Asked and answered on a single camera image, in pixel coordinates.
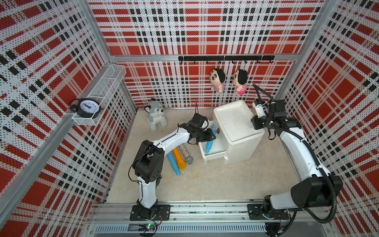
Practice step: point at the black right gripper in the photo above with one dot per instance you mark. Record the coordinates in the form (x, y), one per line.
(256, 120)

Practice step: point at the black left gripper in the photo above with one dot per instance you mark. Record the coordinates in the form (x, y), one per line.
(208, 136)

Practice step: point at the blue microphone from drawer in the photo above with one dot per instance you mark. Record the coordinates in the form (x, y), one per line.
(210, 143)

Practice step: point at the white drawer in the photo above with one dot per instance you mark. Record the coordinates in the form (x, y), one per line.
(218, 150)

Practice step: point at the silver rhinestone microphone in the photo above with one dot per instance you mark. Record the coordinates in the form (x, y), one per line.
(187, 157)

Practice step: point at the orange microphone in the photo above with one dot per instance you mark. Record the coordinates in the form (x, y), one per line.
(180, 161)

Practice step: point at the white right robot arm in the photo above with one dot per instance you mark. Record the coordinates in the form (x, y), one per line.
(317, 190)

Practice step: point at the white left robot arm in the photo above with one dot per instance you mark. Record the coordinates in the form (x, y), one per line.
(149, 160)

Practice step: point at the white plastic drawer cabinet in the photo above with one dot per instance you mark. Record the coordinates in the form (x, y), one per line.
(240, 138)

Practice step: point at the pink-dressed plush doll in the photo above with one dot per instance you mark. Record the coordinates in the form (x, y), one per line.
(240, 81)

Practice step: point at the grey white husky plush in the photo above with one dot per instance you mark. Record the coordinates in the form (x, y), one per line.
(155, 114)

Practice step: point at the blue-shorts plush doll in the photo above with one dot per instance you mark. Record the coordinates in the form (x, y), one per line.
(217, 79)

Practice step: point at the green circuit board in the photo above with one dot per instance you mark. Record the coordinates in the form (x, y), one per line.
(144, 227)

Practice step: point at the black alarm clock in basket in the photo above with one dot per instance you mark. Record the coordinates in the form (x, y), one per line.
(85, 107)

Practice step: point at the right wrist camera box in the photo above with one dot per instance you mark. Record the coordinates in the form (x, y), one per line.
(259, 108)

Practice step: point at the black wall hook rail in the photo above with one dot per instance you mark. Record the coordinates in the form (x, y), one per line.
(232, 58)

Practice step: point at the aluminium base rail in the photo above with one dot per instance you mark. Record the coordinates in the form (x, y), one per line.
(203, 218)

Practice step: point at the white wire wall basket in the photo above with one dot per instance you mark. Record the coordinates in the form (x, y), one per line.
(102, 90)

